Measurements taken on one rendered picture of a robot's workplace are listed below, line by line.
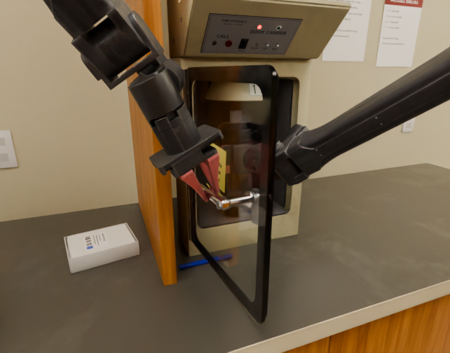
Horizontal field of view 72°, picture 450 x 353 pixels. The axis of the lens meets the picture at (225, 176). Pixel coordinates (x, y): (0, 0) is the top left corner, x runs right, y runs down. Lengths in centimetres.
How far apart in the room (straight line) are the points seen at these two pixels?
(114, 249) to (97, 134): 44
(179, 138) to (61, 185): 78
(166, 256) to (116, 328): 16
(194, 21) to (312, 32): 25
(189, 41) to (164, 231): 37
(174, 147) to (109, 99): 69
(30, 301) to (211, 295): 37
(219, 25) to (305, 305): 56
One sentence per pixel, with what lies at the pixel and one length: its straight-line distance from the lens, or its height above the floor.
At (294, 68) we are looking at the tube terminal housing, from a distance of 79.
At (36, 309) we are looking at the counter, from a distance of 76.
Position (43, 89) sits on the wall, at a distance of 111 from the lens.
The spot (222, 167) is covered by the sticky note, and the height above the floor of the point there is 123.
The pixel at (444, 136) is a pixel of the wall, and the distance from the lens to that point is 201.
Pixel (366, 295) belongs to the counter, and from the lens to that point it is 76.
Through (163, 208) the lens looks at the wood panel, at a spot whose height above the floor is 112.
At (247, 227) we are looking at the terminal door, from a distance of 50.
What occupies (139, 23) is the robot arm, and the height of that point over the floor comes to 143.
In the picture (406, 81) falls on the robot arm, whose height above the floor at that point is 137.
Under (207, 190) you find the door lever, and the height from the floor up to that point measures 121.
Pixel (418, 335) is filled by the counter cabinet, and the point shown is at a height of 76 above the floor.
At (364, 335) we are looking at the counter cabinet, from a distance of 83.
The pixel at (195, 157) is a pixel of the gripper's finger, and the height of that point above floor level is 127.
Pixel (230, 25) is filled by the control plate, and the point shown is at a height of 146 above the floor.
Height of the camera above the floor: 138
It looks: 19 degrees down
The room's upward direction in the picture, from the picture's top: straight up
